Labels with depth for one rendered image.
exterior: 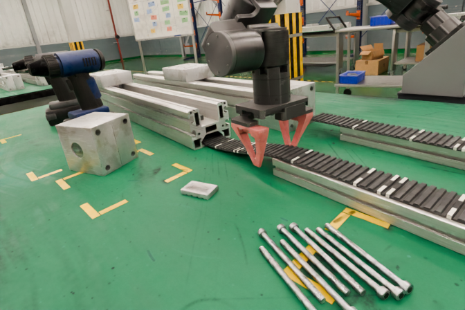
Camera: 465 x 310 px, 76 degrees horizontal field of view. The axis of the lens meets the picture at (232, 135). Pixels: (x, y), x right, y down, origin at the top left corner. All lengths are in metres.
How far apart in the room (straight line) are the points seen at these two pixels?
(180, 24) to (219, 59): 5.90
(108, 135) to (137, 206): 0.18
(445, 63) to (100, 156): 0.86
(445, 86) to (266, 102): 0.63
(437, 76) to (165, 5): 5.87
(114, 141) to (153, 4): 6.12
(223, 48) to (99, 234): 0.29
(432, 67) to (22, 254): 0.96
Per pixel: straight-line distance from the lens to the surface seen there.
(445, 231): 0.38
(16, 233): 0.52
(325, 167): 0.44
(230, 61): 0.38
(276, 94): 0.44
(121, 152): 0.62
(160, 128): 0.75
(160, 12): 6.57
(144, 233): 0.41
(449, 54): 0.96
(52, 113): 1.08
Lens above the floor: 1.01
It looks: 20 degrees down
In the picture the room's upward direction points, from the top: 6 degrees counter-clockwise
